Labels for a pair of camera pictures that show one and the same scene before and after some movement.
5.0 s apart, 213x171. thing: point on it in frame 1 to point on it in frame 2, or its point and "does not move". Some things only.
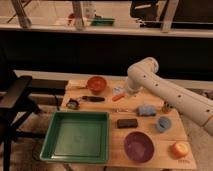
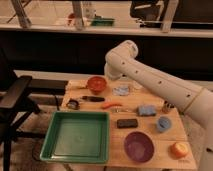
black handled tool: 93,99 does not move
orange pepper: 117,98 to 110,105
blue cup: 163,124 does not move
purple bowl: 139,147 does not move
